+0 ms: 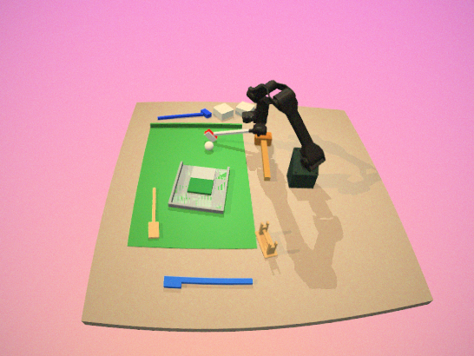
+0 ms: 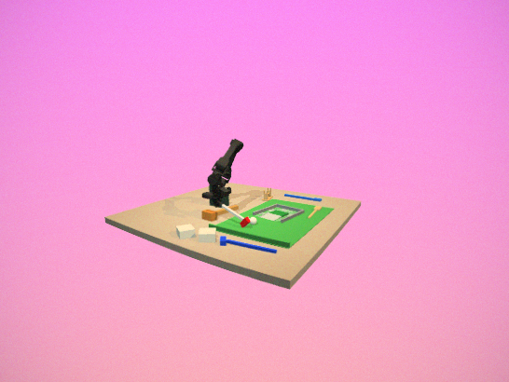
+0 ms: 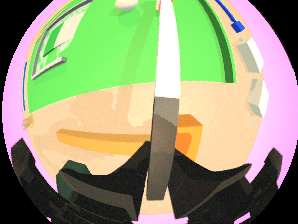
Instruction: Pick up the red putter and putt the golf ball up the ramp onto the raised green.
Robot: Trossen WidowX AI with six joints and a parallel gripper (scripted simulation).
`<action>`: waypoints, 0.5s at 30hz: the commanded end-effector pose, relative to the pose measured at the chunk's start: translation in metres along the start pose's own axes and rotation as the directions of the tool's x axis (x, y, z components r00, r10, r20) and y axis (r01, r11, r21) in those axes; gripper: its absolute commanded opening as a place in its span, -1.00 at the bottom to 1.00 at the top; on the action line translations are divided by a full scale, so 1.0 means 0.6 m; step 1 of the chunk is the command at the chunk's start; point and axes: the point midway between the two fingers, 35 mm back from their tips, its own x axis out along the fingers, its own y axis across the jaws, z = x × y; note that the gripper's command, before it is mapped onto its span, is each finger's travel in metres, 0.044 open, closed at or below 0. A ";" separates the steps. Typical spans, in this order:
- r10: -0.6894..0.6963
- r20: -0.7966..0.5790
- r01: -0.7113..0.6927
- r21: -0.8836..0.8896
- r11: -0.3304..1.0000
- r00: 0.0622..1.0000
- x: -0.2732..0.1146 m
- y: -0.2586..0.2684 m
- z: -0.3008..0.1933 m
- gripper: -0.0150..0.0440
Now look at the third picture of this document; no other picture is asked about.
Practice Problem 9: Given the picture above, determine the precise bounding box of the white oval ball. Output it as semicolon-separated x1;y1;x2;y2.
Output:
116;0;138;11

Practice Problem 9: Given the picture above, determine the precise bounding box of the green putting mat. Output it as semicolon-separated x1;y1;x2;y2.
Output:
27;0;225;113

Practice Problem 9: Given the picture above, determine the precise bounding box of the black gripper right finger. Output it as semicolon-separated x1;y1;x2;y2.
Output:
168;148;253;220

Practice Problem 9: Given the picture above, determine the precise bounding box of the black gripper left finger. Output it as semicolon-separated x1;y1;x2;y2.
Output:
59;140;150;221

